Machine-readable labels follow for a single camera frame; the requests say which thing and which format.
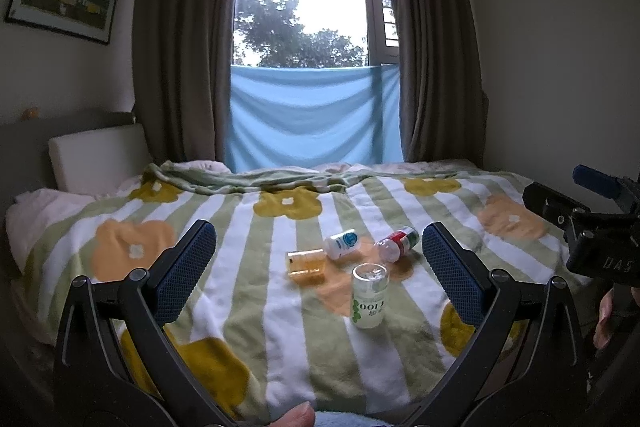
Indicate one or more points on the flower striped blanket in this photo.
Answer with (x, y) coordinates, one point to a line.
(280, 337)

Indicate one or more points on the light blue clothing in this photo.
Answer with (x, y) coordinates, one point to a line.
(350, 421)

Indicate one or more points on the person's right hand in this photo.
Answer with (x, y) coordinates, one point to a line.
(605, 317)

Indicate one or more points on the small yellow toy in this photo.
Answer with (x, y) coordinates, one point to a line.
(31, 113)

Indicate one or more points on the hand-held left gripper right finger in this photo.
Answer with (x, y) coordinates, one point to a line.
(450, 277)

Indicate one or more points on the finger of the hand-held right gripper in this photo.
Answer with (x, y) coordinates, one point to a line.
(597, 182)
(550, 202)

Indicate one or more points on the person's leg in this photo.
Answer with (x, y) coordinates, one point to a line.
(295, 414)

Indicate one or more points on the white bottle blue label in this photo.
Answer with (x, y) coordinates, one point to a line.
(345, 244)

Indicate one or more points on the amber glass cup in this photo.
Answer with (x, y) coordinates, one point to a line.
(306, 264)

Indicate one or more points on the light blue hanging cloth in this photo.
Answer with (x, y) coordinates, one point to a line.
(310, 117)

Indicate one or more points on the red green labelled bottle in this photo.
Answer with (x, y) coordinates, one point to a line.
(400, 243)

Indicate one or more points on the brown curtain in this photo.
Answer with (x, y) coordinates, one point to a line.
(432, 37)
(185, 37)

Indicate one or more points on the white headboard cushion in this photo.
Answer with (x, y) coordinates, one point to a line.
(95, 154)

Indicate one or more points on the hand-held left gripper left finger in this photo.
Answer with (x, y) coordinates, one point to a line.
(185, 274)

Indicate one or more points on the grey headboard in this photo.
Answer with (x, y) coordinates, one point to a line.
(30, 132)

